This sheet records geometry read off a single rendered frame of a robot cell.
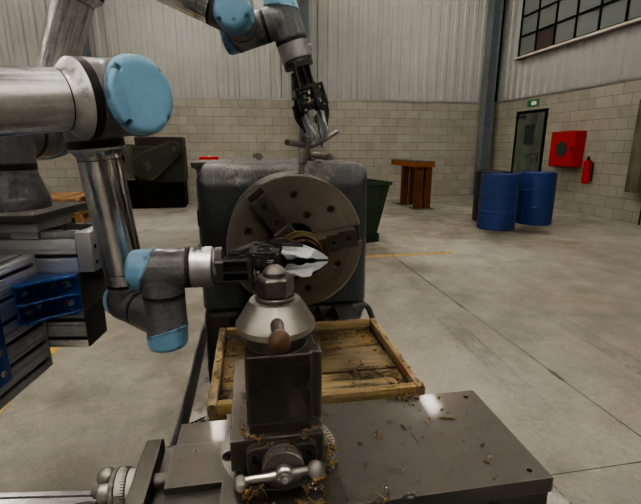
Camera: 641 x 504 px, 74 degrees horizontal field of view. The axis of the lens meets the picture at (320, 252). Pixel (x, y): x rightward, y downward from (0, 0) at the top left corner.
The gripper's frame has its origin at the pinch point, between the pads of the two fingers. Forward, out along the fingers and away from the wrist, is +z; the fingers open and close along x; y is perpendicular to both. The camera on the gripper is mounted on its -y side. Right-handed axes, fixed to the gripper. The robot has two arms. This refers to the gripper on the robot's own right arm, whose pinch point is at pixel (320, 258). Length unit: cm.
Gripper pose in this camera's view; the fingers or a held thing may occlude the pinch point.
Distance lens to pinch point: 83.7
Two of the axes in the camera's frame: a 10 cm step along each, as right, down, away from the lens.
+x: 0.0, -9.7, -2.4
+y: 1.5, 2.4, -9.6
